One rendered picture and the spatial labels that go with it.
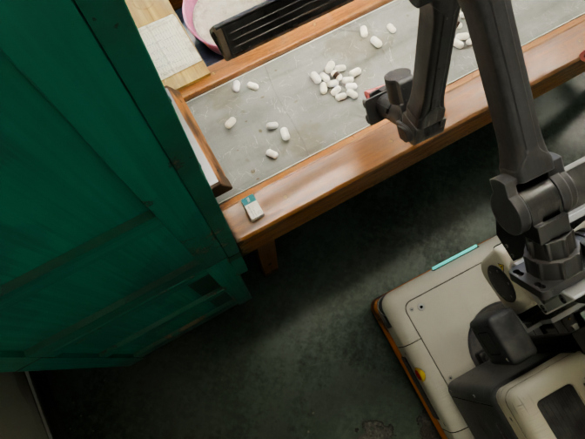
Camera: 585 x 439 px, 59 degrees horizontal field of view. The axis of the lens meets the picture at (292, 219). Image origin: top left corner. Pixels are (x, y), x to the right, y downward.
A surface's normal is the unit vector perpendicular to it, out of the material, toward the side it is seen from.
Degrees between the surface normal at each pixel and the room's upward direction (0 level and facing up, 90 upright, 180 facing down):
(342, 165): 0
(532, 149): 34
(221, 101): 0
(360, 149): 0
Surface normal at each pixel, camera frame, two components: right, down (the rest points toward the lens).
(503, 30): 0.23, 0.27
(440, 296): 0.00, -0.25
